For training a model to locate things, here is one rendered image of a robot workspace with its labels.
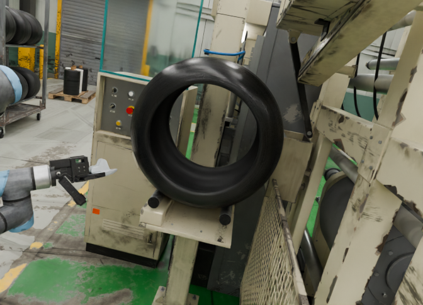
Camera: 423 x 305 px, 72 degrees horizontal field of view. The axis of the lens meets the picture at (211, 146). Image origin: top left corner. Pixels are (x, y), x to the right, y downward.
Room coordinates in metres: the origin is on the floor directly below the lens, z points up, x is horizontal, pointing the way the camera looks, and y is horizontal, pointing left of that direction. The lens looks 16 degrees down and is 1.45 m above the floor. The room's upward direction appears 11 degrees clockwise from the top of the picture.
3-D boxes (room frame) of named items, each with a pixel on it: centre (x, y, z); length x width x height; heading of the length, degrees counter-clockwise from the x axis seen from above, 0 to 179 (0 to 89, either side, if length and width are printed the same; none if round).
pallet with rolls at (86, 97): (7.02, 3.55, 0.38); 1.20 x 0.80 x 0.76; 15
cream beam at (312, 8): (1.02, -0.26, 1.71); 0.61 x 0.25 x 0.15; 176
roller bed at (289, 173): (1.36, -0.37, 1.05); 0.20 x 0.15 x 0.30; 176
